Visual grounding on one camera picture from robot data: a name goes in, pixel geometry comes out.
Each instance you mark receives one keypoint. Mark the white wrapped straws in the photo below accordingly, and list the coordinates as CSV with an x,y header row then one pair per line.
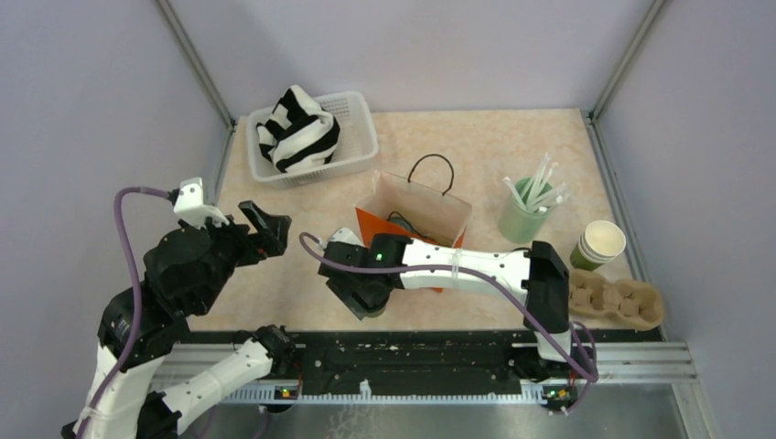
x,y
537,195

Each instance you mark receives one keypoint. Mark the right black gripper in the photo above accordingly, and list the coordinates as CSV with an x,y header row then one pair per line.
x,y
345,293

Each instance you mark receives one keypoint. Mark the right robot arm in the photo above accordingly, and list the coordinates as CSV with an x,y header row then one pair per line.
x,y
534,280

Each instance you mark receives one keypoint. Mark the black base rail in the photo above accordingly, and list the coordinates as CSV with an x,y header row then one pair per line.
x,y
409,367

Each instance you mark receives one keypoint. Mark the stack of paper cups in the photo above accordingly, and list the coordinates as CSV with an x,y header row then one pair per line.
x,y
601,242

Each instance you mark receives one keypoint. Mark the cardboard cup carrier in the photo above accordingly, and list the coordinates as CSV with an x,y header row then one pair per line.
x,y
634,304

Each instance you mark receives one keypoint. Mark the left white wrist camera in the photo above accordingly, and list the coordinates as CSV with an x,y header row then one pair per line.
x,y
191,206

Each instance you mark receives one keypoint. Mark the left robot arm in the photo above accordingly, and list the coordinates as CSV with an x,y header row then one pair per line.
x,y
185,273

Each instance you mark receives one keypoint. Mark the black white striped cloth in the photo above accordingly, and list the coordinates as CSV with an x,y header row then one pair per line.
x,y
299,133

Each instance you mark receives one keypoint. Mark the white plastic basket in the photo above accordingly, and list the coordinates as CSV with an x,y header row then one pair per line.
x,y
358,143

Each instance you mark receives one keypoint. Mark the orange paper bag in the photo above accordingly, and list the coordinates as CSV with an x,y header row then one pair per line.
x,y
440,217

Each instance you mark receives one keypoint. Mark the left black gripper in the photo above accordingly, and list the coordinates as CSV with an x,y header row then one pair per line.
x,y
272,233

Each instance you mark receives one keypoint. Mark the green straw holder cup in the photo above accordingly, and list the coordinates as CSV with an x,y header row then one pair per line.
x,y
517,222

